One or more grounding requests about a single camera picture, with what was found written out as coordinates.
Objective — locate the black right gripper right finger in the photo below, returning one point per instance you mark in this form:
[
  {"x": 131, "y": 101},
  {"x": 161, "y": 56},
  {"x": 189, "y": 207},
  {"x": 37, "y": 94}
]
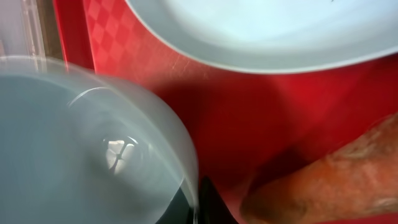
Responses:
[{"x": 213, "y": 209}]

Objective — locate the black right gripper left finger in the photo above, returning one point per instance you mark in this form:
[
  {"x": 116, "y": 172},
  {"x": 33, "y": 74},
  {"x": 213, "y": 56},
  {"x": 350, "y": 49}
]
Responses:
[{"x": 180, "y": 210}]

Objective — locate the light blue bowl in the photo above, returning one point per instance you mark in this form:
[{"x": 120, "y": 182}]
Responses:
[{"x": 81, "y": 148}]

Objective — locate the orange carrot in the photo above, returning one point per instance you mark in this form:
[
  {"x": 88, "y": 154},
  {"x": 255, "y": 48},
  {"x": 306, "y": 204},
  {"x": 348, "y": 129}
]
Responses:
[{"x": 358, "y": 180}]

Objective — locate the large light blue plate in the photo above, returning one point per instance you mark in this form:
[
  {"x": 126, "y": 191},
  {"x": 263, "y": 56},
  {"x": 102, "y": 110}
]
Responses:
[{"x": 273, "y": 36}]

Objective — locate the red plastic tray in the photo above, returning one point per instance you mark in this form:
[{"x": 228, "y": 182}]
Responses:
[{"x": 247, "y": 129}]

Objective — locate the clear plastic bin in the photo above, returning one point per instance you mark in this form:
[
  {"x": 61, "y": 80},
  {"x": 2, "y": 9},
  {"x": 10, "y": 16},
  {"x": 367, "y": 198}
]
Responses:
[{"x": 22, "y": 43}]

